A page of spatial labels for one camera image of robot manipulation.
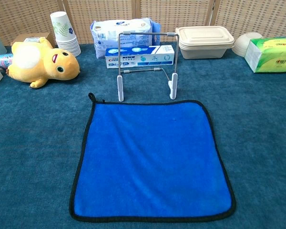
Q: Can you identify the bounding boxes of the blue microfiber cloth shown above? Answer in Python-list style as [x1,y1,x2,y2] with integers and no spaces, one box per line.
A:
[69,92,236,223]

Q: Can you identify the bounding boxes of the white metal rack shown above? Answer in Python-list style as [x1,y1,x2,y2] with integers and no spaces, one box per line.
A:
[116,31,179,103]

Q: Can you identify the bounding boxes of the blue and white toothpaste box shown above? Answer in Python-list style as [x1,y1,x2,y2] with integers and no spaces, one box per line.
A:
[105,45,175,69]

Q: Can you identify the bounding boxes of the white and blue tissue pack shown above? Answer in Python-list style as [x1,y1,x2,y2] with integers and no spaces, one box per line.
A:
[90,18,162,59]

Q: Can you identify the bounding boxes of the beige lidded food containers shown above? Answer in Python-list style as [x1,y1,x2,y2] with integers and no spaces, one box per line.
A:
[175,25,235,60]

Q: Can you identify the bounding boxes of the yellow plush toy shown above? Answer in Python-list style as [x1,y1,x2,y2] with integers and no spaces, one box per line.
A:
[6,37,81,89]

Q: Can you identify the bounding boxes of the stack of printed paper cups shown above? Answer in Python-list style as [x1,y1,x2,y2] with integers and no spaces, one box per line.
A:
[50,11,82,57]

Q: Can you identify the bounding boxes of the teal table cover cloth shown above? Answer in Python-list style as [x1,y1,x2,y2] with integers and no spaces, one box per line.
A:
[0,42,286,229]

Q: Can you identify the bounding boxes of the white bowl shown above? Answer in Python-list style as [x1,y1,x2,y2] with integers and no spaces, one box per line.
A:
[231,32,263,58]

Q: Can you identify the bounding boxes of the green tissue pack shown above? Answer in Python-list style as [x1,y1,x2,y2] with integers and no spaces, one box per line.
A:
[244,36,286,73]

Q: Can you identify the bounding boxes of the brown cardboard box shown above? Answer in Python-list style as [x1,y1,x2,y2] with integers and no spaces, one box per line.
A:
[10,32,56,48]

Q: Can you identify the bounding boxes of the small blue white packet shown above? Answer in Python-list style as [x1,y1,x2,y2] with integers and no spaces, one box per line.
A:
[0,53,14,70]

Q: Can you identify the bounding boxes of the woven wicker folding screen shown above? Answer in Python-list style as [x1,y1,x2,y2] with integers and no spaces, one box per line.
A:
[0,0,286,46]

